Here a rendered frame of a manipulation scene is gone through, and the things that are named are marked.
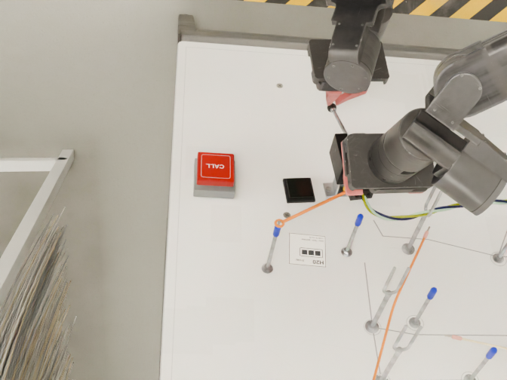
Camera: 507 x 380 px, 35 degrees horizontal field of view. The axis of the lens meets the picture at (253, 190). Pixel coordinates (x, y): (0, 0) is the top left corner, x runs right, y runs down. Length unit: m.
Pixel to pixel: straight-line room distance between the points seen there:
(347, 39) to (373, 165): 0.15
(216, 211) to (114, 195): 1.21
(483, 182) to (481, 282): 0.28
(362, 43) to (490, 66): 0.18
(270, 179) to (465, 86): 0.39
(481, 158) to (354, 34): 0.21
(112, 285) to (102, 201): 0.26
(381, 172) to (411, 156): 0.08
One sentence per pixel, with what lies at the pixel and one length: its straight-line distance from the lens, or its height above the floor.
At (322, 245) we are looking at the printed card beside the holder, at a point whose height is 1.18.
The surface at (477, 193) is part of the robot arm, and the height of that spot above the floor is 1.40.
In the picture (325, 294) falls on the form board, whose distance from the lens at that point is 1.03.
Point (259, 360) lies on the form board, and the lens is 0.98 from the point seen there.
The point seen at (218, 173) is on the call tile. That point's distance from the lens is 1.08.
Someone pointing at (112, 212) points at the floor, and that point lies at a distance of 2.29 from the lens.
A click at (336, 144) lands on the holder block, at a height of 1.14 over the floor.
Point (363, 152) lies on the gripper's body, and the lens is 0.93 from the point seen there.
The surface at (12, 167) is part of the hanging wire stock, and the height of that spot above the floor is 0.11.
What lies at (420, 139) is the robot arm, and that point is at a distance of 0.84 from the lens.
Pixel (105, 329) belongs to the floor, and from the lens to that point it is 2.43.
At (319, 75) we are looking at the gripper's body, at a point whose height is 1.13.
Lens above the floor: 2.16
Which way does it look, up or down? 72 degrees down
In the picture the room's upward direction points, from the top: 164 degrees clockwise
